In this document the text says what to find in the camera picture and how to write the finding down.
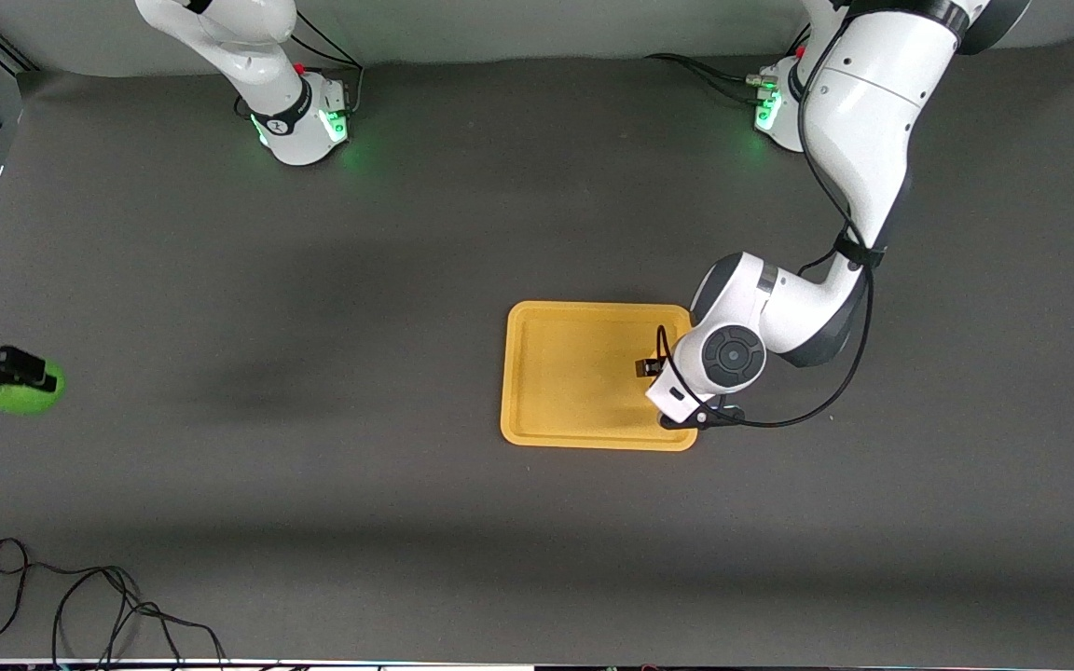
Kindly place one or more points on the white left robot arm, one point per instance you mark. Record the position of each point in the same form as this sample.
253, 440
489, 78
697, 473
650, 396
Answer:
863, 112

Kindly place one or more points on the green apple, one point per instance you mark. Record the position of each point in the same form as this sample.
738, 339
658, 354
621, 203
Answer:
24, 399

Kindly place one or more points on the yellow plastic tray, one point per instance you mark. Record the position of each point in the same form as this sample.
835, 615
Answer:
574, 373

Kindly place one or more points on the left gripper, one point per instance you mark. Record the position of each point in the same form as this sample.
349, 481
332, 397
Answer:
651, 367

